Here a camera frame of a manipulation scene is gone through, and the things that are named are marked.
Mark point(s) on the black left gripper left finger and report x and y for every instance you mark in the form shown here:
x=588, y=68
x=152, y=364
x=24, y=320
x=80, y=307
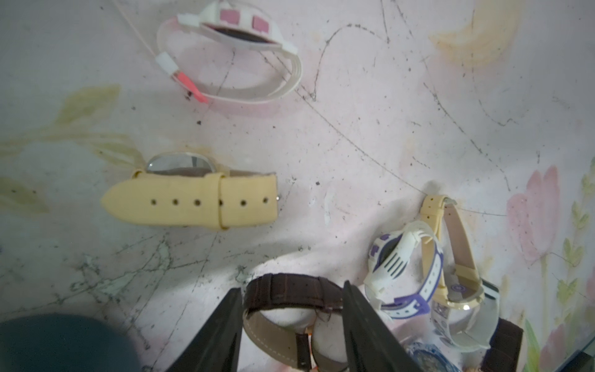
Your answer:
x=216, y=347

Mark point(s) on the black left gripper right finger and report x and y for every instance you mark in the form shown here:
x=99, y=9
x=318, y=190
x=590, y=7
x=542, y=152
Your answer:
x=370, y=346

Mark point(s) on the dark brown leather watch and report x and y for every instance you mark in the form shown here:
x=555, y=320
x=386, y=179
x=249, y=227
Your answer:
x=279, y=291

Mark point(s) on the cream leather strap watch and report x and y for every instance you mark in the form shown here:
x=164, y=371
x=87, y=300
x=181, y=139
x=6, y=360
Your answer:
x=188, y=189

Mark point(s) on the white pink digital watch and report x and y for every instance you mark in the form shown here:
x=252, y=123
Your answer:
x=237, y=25

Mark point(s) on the blue dial watch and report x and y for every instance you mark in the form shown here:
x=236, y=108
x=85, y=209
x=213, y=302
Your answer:
x=429, y=358

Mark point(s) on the teal storage tray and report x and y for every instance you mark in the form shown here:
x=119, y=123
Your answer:
x=62, y=342

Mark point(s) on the white grey strap watch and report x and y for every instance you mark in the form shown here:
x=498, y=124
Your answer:
x=476, y=334

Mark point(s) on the beige strap gold watch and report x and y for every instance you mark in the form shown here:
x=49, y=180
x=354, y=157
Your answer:
x=463, y=289

